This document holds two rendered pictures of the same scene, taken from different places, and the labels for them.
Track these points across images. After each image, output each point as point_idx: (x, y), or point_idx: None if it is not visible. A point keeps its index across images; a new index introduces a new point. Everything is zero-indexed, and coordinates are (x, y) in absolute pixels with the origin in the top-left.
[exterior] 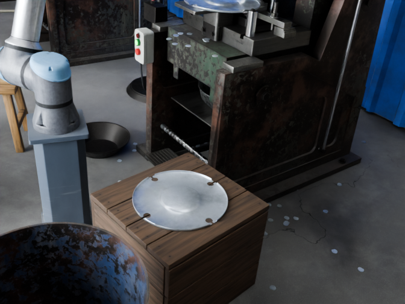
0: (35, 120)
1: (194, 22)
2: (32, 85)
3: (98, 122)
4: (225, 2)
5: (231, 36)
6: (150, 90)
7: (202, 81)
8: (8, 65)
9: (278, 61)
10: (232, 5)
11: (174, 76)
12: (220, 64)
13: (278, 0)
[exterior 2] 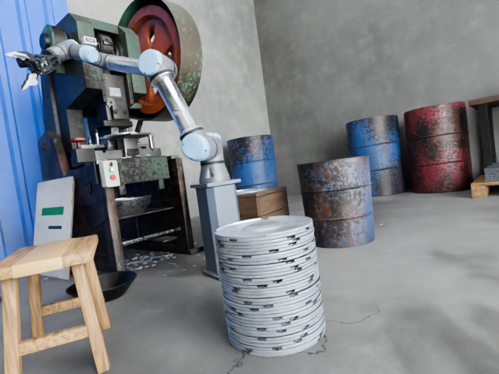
0: (225, 173)
1: (108, 156)
2: (220, 149)
3: (67, 291)
4: None
5: (144, 152)
6: (115, 212)
7: (151, 179)
8: (209, 139)
9: None
10: None
11: (122, 193)
12: (162, 161)
13: None
